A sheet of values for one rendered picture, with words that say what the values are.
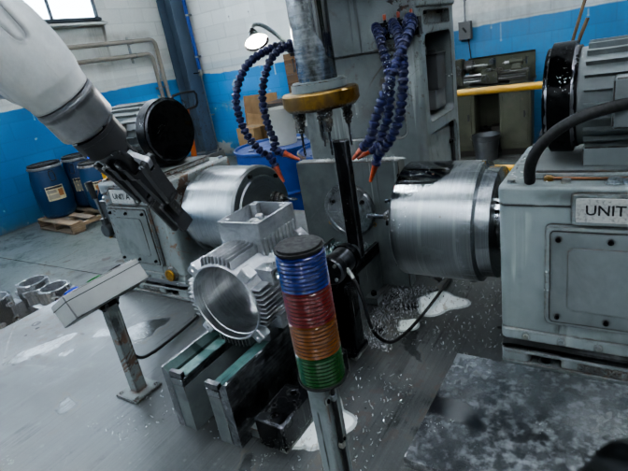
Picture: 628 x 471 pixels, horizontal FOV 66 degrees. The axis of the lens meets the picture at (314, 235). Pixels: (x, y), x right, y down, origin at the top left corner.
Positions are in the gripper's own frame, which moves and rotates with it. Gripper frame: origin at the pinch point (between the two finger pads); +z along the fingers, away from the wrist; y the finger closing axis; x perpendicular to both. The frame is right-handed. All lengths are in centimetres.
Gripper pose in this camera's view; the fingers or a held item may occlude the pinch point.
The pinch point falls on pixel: (171, 213)
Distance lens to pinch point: 90.0
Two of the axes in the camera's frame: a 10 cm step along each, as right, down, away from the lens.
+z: 4.0, 6.0, 6.9
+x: -3.7, 7.9, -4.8
